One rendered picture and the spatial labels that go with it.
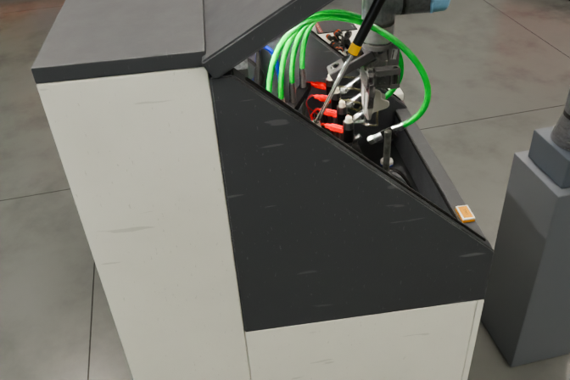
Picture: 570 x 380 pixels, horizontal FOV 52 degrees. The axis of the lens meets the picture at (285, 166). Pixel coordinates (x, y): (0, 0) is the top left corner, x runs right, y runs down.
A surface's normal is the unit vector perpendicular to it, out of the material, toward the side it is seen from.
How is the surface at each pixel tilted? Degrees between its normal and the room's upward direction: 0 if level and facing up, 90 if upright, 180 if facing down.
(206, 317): 90
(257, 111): 90
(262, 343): 90
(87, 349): 0
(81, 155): 90
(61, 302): 0
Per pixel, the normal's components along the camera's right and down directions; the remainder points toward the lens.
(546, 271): 0.22, 0.55
